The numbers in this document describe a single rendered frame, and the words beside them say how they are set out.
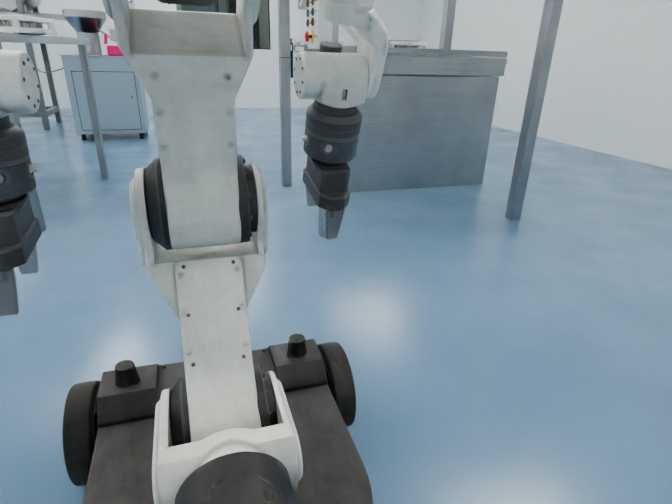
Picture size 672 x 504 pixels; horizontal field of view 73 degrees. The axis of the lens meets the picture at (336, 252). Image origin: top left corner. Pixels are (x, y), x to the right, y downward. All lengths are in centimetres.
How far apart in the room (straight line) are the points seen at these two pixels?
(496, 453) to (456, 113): 242
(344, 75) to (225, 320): 41
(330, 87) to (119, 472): 72
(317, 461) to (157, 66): 67
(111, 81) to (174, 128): 435
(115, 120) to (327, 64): 441
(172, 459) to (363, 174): 252
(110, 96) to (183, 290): 434
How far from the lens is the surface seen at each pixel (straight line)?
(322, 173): 74
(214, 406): 75
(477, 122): 332
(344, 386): 105
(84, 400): 106
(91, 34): 525
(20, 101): 61
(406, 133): 307
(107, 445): 99
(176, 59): 63
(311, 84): 68
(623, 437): 137
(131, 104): 500
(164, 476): 69
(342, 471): 87
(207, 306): 74
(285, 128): 306
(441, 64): 308
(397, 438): 117
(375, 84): 71
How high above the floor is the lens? 83
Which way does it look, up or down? 23 degrees down
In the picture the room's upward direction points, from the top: 2 degrees clockwise
